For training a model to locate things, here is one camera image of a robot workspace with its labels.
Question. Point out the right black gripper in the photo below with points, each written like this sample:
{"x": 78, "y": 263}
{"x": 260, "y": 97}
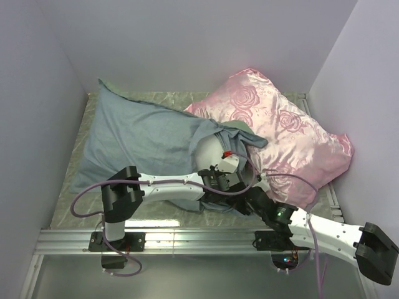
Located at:
{"x": 245, "y": 211}

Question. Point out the white pillow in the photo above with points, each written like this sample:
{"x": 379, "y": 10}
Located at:
{"x": 208, "y": 153}

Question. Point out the green beige patchwork pillowcase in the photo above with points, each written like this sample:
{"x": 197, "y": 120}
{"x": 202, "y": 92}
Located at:
{"x": 156, "y": 139}

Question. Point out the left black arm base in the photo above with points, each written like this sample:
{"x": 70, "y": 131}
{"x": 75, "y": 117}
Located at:
{"x": 116, "y": 258}

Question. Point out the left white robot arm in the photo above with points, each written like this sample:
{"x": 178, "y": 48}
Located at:
{"x": 123, "y": 193}

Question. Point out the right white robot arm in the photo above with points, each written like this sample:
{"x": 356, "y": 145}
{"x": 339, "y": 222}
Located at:
{"x": 367, "y": 247}

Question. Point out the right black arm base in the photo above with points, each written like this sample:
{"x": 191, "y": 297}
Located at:
{"x": 284, "y": 254}

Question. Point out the pink rose satin pillow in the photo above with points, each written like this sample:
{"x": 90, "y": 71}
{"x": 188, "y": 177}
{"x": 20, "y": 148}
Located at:
{"x": 300, "y": 155}

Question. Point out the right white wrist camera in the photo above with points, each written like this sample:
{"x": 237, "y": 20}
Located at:
{"x": 262, "y": 182}

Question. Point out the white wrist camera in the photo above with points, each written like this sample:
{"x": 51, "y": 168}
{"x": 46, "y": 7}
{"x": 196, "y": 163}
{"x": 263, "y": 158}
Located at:
{"x": 228, "y": 163}
{"x": 262, "y": 182}

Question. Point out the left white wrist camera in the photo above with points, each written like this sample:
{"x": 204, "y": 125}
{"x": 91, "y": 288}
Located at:
{"x": 228, "y": 163}

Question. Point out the aluminium front rail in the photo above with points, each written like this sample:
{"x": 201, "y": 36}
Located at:
{"x": 159, "y": 241}

